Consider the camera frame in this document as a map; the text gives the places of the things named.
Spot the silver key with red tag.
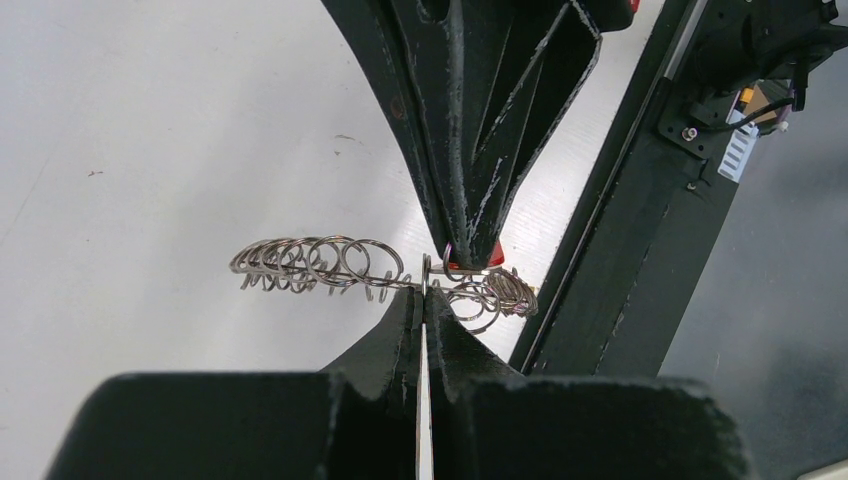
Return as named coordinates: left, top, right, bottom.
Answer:
left=441, top=239, right=507, bottom=283

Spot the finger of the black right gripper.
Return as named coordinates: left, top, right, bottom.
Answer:
left=323, top=1, right=472, bottom=269
left=450, top=1, right=603, bottom=269

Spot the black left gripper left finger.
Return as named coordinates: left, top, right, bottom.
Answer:
left=322, top=288, right=423, bottom=479

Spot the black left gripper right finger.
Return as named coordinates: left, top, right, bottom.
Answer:
left=423, top=290, right=521, bottom=479

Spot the metal disc keyring with rings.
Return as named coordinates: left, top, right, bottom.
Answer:
left=228, top=235, right=538, bottom=334

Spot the right white cable duct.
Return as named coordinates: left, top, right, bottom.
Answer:
left=717, top=121, right=759, bottom=184

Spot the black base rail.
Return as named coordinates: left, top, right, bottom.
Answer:
left=509, top=1, right=847, bottom=376

